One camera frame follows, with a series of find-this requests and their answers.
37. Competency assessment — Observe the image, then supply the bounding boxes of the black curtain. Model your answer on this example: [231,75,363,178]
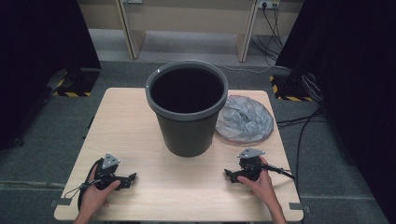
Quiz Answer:
[275,0,396,224]
[0,0,103,151]

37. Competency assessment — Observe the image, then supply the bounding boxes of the dark grey plastic trash bin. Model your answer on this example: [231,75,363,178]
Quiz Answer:
[145,60,229,158]

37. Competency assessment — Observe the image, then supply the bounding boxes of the striped black stand base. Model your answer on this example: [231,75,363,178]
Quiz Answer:
[46,68,101,98]
[269,73,314,103]

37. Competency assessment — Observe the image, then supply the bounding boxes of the black cables at wall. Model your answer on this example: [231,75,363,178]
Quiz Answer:
[249,2,285,68]

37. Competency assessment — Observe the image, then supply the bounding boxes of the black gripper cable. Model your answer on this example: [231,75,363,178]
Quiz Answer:
[63,158,105,210]
[261,162,297,181]

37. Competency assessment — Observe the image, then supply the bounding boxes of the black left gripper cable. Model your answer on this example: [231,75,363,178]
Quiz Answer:
[63,158,105,210]

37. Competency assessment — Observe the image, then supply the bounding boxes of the person's right hand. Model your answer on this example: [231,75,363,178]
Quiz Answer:
[236,156,277,202]

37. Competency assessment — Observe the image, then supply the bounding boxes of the grey tape strip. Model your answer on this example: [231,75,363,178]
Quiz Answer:
[49,197,73,209]
[288,202,312,215]

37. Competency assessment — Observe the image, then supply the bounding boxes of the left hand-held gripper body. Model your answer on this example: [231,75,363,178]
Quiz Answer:
[92,152,132,191]

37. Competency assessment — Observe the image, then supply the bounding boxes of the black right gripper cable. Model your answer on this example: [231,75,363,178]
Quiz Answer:
[261,162,297,181]

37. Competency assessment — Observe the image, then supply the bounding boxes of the white floor cable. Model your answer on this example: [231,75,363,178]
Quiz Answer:
[218,63,291,75]

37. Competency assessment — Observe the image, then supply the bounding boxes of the person's left hand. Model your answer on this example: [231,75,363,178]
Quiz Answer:
[79,167,121,218]

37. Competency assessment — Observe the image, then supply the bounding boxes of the white wall power socket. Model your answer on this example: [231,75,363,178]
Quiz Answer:
[257,0,281,9]

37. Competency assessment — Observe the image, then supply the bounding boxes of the grey plastic bag pink rim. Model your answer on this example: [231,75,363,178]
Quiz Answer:
[215,94,276,146]

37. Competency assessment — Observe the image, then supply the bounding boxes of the black cables on floor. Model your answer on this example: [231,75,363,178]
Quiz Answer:
[276,74,326,190]

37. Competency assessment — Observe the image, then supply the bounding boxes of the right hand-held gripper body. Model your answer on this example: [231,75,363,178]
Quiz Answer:
[236,147,266,183]

